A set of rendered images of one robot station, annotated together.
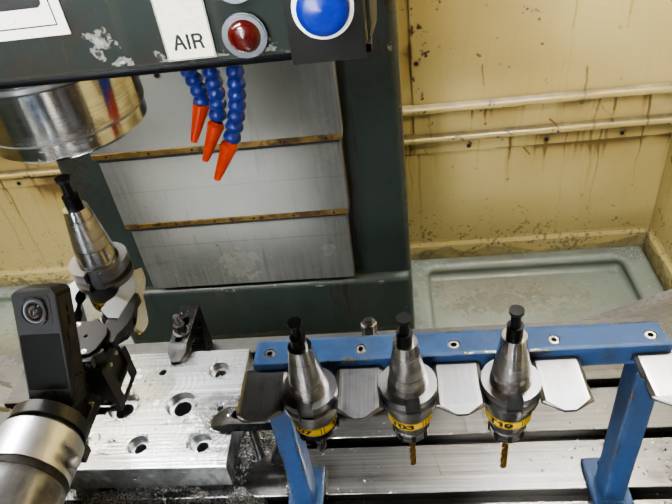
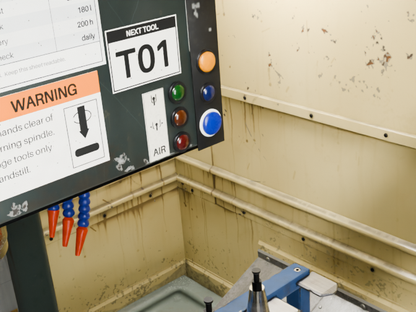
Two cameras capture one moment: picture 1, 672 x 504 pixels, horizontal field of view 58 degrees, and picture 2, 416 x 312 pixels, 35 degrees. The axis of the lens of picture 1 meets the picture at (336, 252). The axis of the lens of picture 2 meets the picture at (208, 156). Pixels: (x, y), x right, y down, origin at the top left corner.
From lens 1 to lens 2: 0.62 m
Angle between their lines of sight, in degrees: 43
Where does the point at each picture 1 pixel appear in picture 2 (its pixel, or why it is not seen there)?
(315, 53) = (207, 143)
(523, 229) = (106, 294)
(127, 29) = (134, 151)
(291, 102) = not seen: outside the picture
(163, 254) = not seen: outside the picture
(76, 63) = (108, 175)
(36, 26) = (95, 160)
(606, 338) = (281, 280)
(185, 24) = (159, 142)
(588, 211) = (145, 261)
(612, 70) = not seen: hidden behind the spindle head
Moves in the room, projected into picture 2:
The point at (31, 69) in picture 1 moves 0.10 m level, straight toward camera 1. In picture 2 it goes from (86, 184) to (169, 190)
